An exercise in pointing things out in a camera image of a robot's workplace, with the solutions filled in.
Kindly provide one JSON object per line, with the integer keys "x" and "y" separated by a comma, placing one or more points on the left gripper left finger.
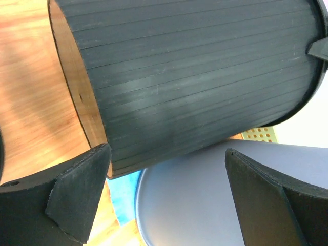
{"x": 56, "y": 206}

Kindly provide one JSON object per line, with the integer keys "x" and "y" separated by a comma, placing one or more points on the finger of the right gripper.
{"x": 319, "y": 49}

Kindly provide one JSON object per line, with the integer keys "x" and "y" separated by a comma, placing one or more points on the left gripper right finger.
{"x": 274, "y": 208}

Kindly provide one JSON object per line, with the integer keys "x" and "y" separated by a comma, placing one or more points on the pale green plastic basket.
{"x": 264, "y": 134}

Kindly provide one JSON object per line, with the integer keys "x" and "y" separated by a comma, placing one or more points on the grey plastic bin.
{"x": 188, "y": 200}

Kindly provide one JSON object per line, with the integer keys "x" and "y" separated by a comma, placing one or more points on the black ribbed plastic bin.
{"x": 160, "y": 79}

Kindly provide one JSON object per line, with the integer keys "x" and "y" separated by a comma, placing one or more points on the blue patterned cloth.
{"x": 122, "y": 195}

